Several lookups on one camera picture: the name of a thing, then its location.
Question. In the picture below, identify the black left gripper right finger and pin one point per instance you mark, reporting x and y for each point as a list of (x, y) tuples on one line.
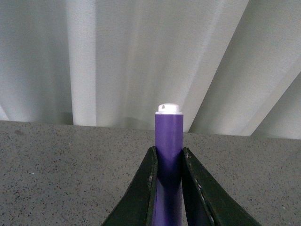
[(206, 202)]

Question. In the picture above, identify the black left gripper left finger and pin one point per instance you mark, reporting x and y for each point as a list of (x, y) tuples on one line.
[(137, 204)]

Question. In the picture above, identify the purple marker pen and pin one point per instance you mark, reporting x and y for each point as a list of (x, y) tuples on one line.
[(168, 143)]

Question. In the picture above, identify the white pleated curtain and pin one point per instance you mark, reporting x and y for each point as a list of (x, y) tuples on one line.
[(233, 66)]

